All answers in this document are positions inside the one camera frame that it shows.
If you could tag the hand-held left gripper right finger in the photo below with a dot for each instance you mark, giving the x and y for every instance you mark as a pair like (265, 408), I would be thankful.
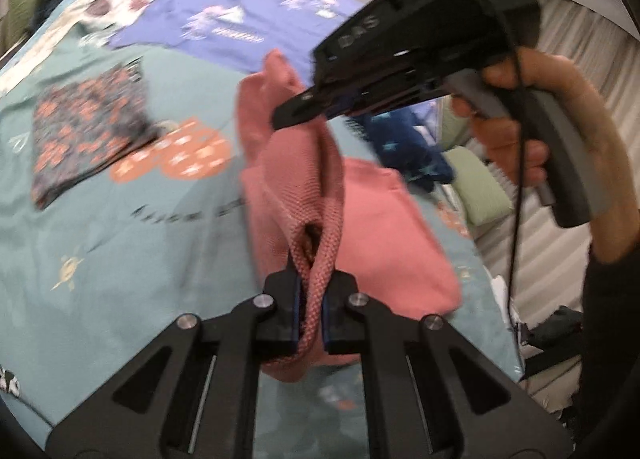
(326, 321)

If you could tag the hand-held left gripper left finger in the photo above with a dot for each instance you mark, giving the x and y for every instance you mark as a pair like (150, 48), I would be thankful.
(298, 311)

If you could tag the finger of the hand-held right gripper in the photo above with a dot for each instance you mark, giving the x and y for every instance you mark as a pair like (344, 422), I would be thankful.
(300, 109)

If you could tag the pink knit garment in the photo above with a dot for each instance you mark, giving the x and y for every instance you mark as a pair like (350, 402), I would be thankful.
(385, 239)

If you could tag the person's right forearm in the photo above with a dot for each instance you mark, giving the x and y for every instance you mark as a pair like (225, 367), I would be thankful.
(610, 339)

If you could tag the person's right hand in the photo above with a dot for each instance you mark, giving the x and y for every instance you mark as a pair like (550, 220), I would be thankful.
(575, 104)

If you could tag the purple printed sheet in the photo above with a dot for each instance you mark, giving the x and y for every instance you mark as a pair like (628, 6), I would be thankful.
(250, 14)

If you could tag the navy star-print garment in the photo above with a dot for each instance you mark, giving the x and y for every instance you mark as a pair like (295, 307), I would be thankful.
(410, 149)

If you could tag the teal printed blanket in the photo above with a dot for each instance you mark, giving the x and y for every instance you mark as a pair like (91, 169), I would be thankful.
(130, 259)

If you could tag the green pillow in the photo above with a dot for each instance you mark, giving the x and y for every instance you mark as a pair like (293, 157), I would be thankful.
(20, 9)
(482, 184)

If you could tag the dark floral garment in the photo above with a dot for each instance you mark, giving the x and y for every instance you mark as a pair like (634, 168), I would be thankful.
(90, 134)

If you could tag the white pleated curtain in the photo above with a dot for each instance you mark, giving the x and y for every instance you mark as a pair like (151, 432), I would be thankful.
(545, 264)

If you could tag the dark bag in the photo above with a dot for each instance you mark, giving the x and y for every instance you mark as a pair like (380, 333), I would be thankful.
(555, 334)

